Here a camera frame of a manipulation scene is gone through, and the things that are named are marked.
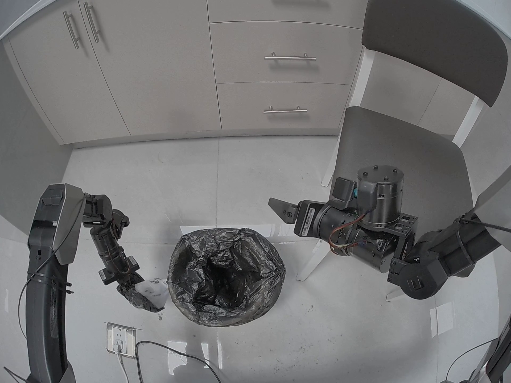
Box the dark grey white-legged chair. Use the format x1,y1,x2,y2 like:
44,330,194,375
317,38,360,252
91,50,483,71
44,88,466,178
296,0,508,303

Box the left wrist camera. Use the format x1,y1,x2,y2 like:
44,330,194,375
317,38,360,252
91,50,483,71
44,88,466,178
111,209,131,239

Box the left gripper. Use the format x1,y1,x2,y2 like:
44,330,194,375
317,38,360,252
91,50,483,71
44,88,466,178
91,229,141,287

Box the beige cabinet with drawers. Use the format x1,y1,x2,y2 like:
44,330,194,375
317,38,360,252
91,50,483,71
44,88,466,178
0,0,511,147

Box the white cable with plug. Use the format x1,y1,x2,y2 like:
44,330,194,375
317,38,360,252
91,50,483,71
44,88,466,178
115,339,129,383

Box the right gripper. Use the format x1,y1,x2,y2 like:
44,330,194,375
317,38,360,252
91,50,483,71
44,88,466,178
268,198,360,254

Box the black cable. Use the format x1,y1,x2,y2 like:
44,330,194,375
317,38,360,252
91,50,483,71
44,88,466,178
459,217,511,231
134,341,222,383

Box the black plastic bag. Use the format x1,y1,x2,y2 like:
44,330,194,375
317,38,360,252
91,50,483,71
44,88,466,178
167,228,286,327

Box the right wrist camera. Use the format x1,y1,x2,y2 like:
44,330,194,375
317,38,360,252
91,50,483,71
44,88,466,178
332,177,357,211

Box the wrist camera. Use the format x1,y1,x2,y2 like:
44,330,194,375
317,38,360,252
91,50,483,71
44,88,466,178
111,209,131,239
332,177,357,211

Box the black plastic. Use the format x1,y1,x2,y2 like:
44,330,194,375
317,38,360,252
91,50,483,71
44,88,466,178
117,282,160,313

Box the white printed wrapper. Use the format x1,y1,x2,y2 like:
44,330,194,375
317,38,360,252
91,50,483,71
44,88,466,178
138,278,168,310

